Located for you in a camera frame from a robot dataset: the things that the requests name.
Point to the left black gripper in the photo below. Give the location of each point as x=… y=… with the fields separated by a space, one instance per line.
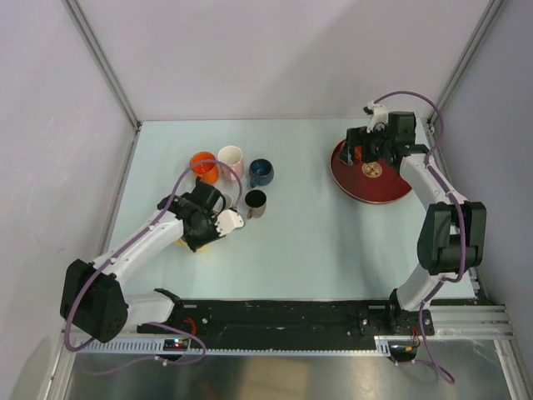
x=194 y=243

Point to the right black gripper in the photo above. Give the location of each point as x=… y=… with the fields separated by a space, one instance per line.
x=360 y=137

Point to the orange mug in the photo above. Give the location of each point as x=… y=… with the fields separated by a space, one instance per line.
x=204 y=167

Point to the brown mug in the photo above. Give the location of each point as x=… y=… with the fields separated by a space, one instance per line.
x=256 y=202

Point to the pale pink cup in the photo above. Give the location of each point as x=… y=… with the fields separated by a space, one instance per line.
x=232 y=156

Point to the blue mug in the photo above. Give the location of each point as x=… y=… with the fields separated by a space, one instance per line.
x=261 y=172

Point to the pink mug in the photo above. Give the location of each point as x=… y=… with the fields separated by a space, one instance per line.
x=228 y=202

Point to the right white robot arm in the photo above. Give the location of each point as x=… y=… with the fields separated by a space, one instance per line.
x=452 y=234

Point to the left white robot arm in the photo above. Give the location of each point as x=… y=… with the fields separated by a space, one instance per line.
x=93 y=297

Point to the red round tray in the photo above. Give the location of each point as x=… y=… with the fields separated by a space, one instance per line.
x=373 y=182

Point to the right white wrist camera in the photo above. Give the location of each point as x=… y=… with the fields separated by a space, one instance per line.
x=378 y=114

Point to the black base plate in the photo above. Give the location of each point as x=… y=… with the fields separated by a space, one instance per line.
x=283 y=325

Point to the right aluminium frame post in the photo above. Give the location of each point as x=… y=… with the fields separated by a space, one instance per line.
x=488 y=19

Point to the aluminium frame post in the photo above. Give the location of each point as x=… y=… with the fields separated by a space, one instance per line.
x=99 y=56
x=488 y=19

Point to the aluminium rail bar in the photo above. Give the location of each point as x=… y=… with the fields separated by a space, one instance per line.
x=471 y=322

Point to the left aluminium frame post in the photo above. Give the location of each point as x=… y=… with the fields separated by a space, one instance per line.
x=99 y=56

